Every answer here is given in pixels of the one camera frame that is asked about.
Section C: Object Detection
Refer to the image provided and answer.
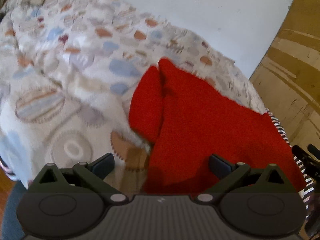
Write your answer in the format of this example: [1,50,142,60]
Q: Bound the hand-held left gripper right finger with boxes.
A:
[194,154,300,204]

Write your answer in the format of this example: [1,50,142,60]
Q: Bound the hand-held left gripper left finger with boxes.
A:
[25,153,130,205]

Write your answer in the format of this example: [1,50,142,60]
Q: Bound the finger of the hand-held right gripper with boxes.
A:
[307,143,320,156]
[291,144,316,167]

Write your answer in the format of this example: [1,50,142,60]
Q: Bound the red long-sleeve shirt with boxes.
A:
[129,58,307,195]

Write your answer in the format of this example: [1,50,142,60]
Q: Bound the black white striped bedsheet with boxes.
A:
[0,110,316,207]

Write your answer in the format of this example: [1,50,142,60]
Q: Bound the worn wooden board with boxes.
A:
[249,0,320,155]

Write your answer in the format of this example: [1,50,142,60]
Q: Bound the circle-patterned white quilt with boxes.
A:
[0,0,269,193]

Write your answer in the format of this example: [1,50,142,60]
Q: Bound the person's blue pants leg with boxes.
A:
[4,181,29,240]

